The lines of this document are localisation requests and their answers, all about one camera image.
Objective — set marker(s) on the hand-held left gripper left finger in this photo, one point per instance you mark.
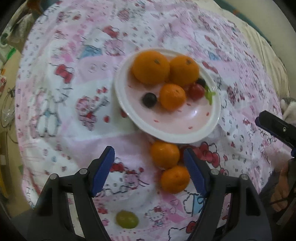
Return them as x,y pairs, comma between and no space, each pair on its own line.
103,171

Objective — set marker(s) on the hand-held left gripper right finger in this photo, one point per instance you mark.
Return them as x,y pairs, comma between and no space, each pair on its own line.
195,172

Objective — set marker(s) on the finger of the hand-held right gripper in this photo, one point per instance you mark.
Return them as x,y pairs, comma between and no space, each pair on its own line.
275,126

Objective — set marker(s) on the small mandarin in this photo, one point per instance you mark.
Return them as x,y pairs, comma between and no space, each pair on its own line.
164,154
174,179
172,97

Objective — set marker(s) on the pink strawberry-pattern plate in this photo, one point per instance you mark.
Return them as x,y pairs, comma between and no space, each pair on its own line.
175,122

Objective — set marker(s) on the red cherry tomato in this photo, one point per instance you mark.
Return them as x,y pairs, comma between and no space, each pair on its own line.
196,91

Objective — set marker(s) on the dark purple grape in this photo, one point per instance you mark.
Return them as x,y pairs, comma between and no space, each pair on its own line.
149,99
201,82

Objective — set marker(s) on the large orange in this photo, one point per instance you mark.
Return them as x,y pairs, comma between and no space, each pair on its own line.
184,70
150,67

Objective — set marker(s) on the grey white furry object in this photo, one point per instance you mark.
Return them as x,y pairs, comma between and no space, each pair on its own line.
288,107

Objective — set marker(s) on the green grape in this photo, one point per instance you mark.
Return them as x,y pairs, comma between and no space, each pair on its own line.
126,219

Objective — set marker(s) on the beige duvet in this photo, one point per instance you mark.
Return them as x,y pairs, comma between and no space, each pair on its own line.
275,60

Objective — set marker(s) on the person's foot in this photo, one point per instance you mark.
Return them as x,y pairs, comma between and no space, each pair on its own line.
282,192

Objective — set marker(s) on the pink cartoon printed blanket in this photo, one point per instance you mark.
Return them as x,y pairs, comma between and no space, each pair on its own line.
69,92

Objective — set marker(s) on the clear glass bowl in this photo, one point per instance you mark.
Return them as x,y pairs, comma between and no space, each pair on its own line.
5,111

